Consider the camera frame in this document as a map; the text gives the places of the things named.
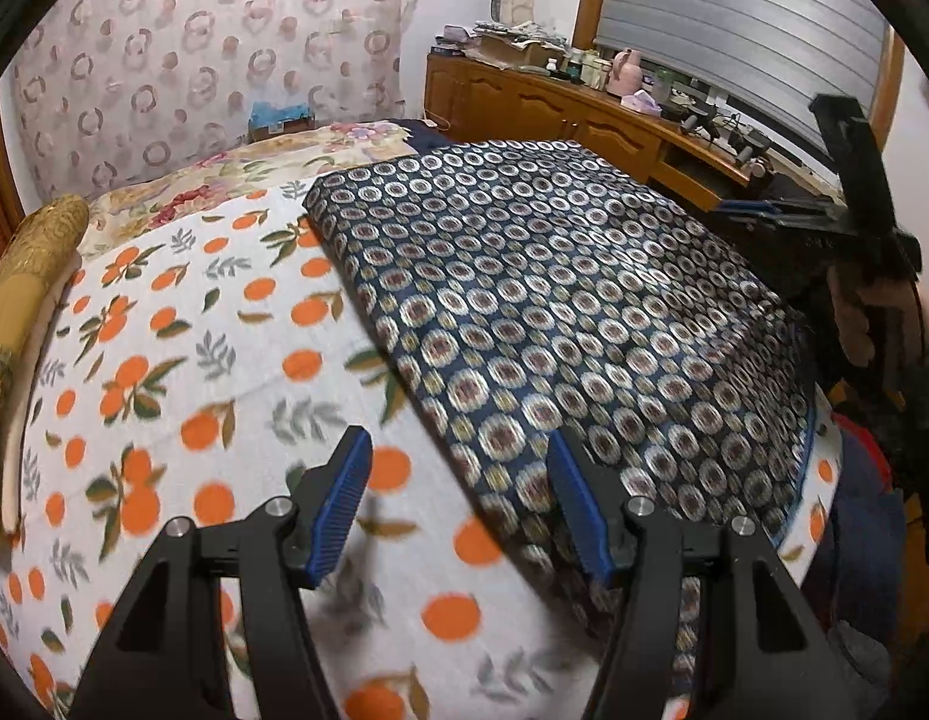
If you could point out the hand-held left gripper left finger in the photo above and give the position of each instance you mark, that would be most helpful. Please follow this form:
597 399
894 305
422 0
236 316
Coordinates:
341 502

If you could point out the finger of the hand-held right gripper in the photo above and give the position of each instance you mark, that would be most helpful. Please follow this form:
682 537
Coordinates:
738 204
802 220

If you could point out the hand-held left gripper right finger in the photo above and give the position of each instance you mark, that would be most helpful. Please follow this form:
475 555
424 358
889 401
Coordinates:
577 511

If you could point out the blue circle-patterned robe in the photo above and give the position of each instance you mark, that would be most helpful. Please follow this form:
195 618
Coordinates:
547 277

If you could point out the person's right hand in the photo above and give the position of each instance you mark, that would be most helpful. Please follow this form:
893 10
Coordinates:
853 319

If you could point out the grey cylinders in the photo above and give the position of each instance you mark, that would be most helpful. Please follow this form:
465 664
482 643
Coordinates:
757 161

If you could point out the black device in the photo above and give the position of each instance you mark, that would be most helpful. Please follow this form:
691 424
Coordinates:
698 122

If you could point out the pink tissue pack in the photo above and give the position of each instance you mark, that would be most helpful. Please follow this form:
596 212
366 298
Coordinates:
641 102

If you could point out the pink kettle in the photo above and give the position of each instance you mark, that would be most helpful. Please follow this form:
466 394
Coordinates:
628 75

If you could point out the grey window blind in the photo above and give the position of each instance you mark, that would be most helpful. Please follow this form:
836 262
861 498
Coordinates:
734 15

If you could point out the orange fruit print blanket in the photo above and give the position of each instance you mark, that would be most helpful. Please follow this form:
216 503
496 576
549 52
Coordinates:
209 360

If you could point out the group of small bottles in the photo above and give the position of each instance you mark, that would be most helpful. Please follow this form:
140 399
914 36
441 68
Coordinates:
586 66

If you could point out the wooden sideboard cabinet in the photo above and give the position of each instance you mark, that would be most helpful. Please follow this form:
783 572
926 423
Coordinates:
524 101

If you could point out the pile of papers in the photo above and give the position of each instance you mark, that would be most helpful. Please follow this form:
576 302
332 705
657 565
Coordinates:
509 41

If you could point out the floral pink pillow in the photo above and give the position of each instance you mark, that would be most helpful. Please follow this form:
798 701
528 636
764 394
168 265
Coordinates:
194 187

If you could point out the cardboard box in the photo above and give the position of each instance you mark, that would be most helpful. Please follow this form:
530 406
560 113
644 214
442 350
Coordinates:
281 131

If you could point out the yellow woven pillow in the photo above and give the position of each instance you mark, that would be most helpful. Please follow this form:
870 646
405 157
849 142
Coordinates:
29 270

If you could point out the blue cloth bundle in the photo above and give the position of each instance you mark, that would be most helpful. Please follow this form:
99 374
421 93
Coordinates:
281 112

